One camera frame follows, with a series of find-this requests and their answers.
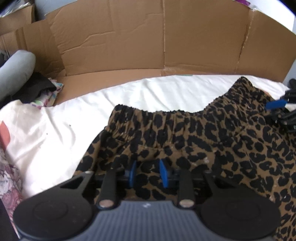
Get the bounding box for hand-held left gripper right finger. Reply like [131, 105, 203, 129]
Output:
[159, 159, 232, 209]

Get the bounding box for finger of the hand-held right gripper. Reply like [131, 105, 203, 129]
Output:
[265, 90, 296, 110]
[269, 111, 296, 123]

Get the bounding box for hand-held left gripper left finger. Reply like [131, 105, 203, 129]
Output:
[60, 161, 138, 209]

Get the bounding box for leopard print pants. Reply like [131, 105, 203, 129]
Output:
[75, 76, 296, 241]

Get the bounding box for bear print blanket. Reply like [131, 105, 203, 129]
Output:
[0, 75, 290, 200]

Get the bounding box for pastel printed cloth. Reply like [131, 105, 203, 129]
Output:
[32, 79, 64, 108]

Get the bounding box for pink floral cloth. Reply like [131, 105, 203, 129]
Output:
[0, 144, 25, 223]

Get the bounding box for black crumpled cloth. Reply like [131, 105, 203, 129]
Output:
[0, 72, 57, 105]

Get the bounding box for large cardboard sheet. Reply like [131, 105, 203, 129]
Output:
[0, 0, 296, 106]

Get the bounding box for grey neck pillow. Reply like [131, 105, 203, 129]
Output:
[0, 50, 36, 100]

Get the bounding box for grey wrapped mattress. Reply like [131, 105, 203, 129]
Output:
[35, 0, 77, 21]

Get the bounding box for small cardboard box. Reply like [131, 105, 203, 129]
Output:
[0, 5, 35, 26]

